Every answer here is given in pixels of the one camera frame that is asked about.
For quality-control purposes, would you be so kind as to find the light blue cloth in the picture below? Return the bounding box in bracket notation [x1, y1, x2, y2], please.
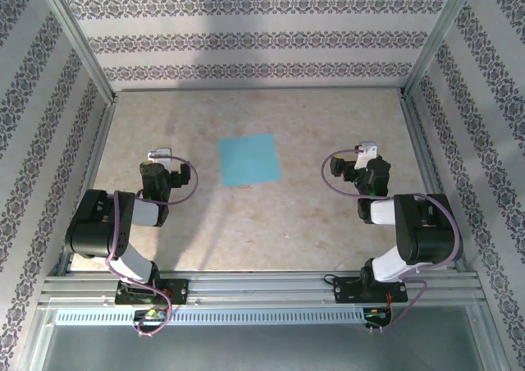
[218, 132, 283, 188]

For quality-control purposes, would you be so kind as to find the grey metal sheet panel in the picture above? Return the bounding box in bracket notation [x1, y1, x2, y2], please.
[24, 305, 508, 371]

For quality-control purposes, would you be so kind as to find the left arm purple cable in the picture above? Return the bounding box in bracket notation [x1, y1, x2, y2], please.
[105, 151, 200, 339]

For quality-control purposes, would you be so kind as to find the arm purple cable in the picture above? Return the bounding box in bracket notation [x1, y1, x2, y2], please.
[321, 143, 463, 335]
[105, 151, 200, 339]

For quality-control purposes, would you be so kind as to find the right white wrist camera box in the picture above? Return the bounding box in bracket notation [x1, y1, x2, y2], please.
[354, 140, 378, 170]

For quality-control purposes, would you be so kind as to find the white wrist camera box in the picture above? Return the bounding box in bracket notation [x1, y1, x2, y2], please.
[147, 148, 173, 167]
[354, 140, 378, 170]

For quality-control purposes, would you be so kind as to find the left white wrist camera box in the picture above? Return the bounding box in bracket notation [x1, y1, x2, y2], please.
[147, 148, 173, 167]

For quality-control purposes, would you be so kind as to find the aluminium side rail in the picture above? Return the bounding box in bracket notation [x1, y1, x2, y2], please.
[57, 99, 119, 276]
[399, 95, 468, 273]

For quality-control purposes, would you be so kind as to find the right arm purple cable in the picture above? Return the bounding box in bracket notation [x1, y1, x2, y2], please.
[321, 143, 463, 335]

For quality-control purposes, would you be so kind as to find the thin aluminium wall rail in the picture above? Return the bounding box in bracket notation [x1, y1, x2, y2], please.
[114, 85, 405, 94]

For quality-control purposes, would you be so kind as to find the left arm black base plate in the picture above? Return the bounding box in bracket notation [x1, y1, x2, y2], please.
[114, 278, 190, 306]

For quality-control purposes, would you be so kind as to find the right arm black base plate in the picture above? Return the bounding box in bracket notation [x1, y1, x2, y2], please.
[332, 275, 409, 305]

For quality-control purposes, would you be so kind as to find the long aluminium mounting rail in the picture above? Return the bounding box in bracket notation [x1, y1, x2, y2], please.
[39, 270, 483, 306]

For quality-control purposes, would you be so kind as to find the aluminium frame post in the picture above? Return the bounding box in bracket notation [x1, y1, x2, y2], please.
[34, 0, 119, 105]
[399, 0, 481, 101]

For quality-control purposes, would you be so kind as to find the grey slotted cable duct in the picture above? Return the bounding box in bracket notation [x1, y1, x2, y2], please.
[54, 308, 366, 326]

